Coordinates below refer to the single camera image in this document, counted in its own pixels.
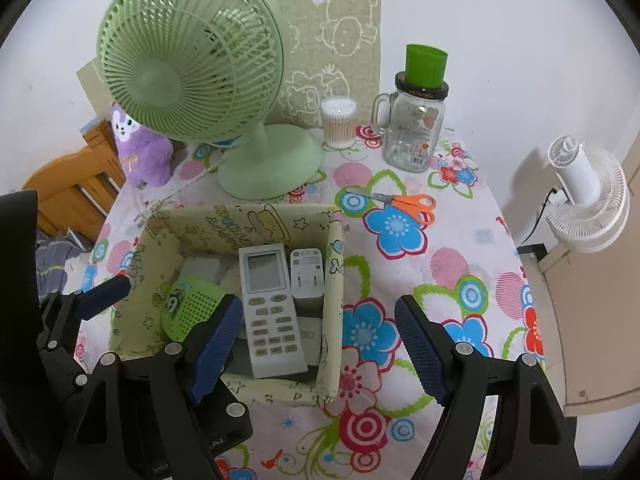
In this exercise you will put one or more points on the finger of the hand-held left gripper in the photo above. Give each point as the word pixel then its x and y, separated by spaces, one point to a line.
pixel 107 291

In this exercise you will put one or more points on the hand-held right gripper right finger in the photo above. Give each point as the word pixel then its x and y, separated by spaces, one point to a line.
pixel 420 350

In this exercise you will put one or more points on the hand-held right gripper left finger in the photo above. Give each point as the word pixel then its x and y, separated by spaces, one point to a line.
pixel 210 345

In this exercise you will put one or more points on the green perforated round case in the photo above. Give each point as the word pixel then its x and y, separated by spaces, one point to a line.
pixel 192 305

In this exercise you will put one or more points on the yellow printed fabric storage box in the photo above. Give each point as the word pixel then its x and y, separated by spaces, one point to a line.
pixel 270 392

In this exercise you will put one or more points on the white remote control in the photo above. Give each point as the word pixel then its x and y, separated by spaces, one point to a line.
pixel 270 310

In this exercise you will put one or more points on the white square box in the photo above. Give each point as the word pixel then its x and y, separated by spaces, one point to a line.
pixel 200 266

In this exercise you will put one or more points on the white power adapter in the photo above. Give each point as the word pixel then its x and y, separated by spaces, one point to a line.
pixel 307 280

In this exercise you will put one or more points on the grey plaid blanket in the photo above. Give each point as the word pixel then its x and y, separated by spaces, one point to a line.
pixel 55 265

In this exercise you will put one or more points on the floral tablecloth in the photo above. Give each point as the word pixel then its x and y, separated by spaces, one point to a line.
pixel 450 260

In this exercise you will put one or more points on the purple plush toy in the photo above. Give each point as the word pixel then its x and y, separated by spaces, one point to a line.
pixel 142 155

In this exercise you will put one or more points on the beige door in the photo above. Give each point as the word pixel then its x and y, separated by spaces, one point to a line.
pixel 600 335

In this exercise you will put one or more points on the glass mug jar green lid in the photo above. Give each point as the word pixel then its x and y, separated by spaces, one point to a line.
pixel 410 135

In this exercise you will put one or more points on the green desk fan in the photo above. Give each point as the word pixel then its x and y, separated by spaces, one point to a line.
pixel 155 80

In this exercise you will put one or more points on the white standing fan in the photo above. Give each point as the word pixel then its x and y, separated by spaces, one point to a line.
pixel 580 180

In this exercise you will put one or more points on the cotton swab jar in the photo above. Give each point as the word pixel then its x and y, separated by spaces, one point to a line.
pixel 339 130

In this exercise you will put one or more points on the beige printed cloth board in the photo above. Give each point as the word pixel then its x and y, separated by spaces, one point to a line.
pixel 340 35

